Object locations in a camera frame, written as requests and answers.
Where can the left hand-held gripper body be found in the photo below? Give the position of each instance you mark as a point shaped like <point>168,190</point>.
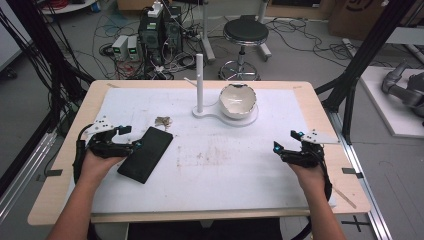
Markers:
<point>106,144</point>

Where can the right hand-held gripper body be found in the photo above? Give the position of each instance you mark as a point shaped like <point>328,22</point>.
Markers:
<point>310,150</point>

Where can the black rectangular case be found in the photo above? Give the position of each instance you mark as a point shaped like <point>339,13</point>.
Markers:
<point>146,154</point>

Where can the person's left hand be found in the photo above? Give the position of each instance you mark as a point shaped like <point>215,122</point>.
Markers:
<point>98,165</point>

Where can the person's right hand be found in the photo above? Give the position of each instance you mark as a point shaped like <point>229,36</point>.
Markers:
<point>308,176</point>

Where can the bunch of metal keys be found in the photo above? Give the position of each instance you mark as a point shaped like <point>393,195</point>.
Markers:
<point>163,122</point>

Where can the black tape strip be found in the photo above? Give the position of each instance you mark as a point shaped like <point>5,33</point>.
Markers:
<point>53,172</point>
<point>352,172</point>

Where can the thin wooden stick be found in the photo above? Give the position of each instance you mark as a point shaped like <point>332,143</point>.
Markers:
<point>345,198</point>

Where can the white eggshell-shaped bowl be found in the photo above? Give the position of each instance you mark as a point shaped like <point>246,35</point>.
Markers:
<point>237,102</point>

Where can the white table mat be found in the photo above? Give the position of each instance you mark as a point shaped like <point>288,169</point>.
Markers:
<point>213,160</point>

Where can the grey bench power supply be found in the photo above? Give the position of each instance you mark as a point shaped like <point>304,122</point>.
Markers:
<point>133,48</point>
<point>120,47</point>

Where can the black tape cross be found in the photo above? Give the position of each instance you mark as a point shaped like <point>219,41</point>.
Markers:
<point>357,223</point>

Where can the white platform board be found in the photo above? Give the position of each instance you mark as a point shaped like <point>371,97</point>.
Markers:
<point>383,103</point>

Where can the white stand with pole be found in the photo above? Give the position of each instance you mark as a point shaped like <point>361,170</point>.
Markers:
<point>200,83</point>

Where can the black computer tower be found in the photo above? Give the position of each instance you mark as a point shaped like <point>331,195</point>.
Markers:
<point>159,33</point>

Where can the black round stool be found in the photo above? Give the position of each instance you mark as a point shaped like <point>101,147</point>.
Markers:
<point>244,33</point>

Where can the white metal stand leg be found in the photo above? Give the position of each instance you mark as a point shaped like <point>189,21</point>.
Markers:
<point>206,40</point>

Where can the white power strip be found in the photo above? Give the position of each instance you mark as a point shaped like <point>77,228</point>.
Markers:
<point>155,9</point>

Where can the brown cardboard box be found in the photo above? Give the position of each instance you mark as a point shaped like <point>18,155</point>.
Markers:
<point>360,16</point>

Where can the black metal frame post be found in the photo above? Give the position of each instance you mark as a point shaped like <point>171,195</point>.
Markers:
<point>46,50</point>
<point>363,56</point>

